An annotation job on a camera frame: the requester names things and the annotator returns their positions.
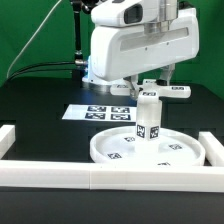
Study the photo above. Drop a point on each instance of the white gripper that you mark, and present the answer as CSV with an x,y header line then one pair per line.
x,y
125,52

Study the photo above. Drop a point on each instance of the white cross-shaped table base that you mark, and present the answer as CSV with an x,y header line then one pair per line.
x,y
152,88

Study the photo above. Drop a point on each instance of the white round table top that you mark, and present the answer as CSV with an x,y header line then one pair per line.
x,y
122,146

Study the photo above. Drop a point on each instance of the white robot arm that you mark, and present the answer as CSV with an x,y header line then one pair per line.
x,y
168,12

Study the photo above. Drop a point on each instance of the paper sheet with markers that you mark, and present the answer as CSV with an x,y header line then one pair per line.
x,y
100,113

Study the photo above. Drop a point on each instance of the white right fence bar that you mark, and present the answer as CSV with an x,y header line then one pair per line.
x,y
214,149

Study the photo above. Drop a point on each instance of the white fence bar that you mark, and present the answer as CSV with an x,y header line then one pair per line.
x,y
7,138
105,177
214,149

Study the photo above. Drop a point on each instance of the white left fence bar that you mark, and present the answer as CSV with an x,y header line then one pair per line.
x,y
7,138

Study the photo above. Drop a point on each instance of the white front fence bar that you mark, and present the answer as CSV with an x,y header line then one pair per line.
x,y
105,177

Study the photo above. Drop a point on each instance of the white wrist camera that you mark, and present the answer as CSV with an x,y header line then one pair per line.
x,y
122,13

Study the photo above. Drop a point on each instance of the black camera stand pole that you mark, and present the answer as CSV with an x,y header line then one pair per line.
x,y
79,6

